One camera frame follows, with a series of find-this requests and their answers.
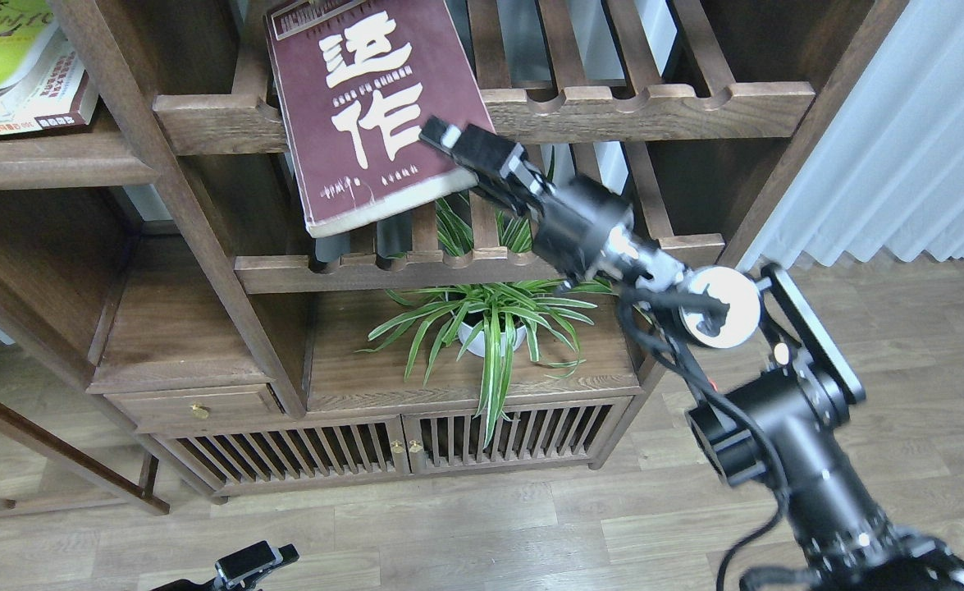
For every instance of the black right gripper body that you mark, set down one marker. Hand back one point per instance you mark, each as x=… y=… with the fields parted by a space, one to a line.
x=585 y=231

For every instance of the dark wooden bookshelf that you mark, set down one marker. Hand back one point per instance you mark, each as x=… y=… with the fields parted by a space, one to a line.
x=157 y=259

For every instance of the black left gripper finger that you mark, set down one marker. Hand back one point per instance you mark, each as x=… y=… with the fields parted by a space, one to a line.
x=244 y=569

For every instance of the white plant pot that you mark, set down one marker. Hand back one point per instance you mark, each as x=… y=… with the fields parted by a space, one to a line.
x=473 y=338

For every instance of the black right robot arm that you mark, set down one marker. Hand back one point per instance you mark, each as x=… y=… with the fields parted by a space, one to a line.
x=770 y=384

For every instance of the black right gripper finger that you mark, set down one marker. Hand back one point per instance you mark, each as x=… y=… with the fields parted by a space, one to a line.
x=484 y=153
x=511 y=194

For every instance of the green spider plant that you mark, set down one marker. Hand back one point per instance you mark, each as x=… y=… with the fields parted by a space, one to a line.
x=432 y=316

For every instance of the white pleated curtain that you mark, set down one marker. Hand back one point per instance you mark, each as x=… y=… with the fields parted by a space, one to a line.
x=887 y=178

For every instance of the maroon book white characters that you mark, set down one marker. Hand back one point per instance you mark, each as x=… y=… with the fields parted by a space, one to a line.
x=357 y=81

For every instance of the dark wooden side frame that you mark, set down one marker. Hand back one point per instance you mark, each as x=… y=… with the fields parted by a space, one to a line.
x=113 y=488

